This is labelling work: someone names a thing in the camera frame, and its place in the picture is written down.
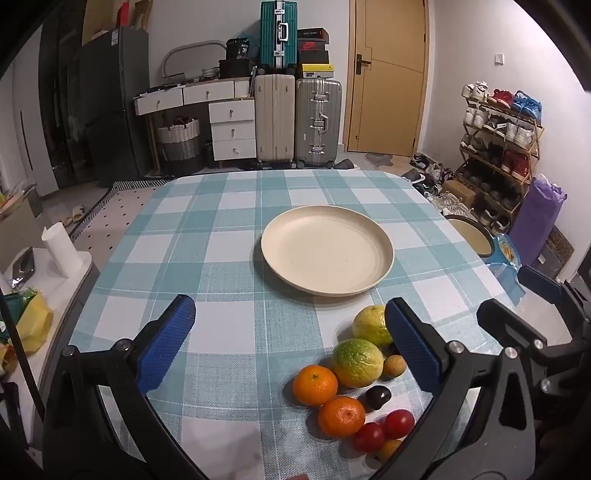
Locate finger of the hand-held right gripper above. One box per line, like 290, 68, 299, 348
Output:
517, 267, 591, 342
476, 299, 591, 416

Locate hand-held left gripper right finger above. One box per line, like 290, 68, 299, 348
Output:
369, 298, 539, 480

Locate black printed bag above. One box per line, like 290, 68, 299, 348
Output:
225, 38, 251, 63

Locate wooden shoe rack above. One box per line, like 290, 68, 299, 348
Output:
457, 83, 546, 236

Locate red cherry tomato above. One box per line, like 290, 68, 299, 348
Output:
353, 422, 386, 454
383, 409, 415, 440

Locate rows of sneakers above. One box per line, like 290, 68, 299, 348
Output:
459, 82, 543, 234

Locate beige hard suitcase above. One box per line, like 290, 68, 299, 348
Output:
254, 73, 296, 167

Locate white drawer cabinet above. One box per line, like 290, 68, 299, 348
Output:
208, 99, 257, 162

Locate purple bag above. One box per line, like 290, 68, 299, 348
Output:
508, 175, 568, 268

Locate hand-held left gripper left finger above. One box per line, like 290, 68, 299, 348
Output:
42, 294, 208, 480

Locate small brown cardboard box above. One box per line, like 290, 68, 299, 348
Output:
441, 180, 476, 208

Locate dark tall cabinet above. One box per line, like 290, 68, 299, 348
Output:
37, 18, 88, 190

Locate dark grey refrigerator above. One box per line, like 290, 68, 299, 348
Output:
76, 25, 153, 178

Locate orange mandarin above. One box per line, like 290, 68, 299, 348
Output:
317, 396, 367, 439
293, 364, 339, 407

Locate white side table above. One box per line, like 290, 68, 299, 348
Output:
0, 249, 100, 462

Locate small brown round fruit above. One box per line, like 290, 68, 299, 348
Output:
383, 354, 408, 380

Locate black storage box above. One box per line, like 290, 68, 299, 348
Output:
218, 59, 254, 79

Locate silver hard suitcase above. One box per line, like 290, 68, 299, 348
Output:
294, 78, 343, 168

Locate dark purple plum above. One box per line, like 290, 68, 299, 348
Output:
366, 385, 392, 411

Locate wooden door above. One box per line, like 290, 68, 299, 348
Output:
346, 0, 428, 158

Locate dark woven basket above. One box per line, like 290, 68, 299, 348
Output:
536, 226, 575, 282

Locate white desk with drawers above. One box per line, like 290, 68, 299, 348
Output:
134, 78, 252, 176

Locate grey white laundry basket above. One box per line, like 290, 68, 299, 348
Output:
156, 117, 202, 162

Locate pile of loose shoes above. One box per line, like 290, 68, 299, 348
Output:
402, 154, 481, 217

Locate teal checked tablecloth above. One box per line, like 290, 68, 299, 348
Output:
34, 168, 532, 480

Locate blue snack bag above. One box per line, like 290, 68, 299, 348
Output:
485, 233, 527, 305

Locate grey curved frame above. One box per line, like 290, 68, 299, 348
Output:
161, 41, 227, 84

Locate white paper roll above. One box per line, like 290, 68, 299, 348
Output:
41, 222, 84, 279

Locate white dotted rug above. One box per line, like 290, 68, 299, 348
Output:
74, 180, 171, 250

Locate cream round plate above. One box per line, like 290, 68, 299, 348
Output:
260, 206, 395, 296

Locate yellow plastic bag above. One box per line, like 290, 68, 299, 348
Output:
16, 291, 54, 356

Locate beige bin with dark rim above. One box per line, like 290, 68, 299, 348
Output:
443, 215, 496, 264

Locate yellow citrus fruit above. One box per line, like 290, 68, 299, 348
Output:
352, 305, 393, 348

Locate beige sandals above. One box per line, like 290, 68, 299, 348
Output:
60, 205, 86, 227

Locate small yellow-brown fruit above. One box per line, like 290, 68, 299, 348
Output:
376, 439, 403, 463

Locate green citrus fruit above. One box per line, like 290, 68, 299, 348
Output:
331, 339, 385, 388

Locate teal hard suitcase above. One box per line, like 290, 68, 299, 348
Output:
259, 1, 298, 75

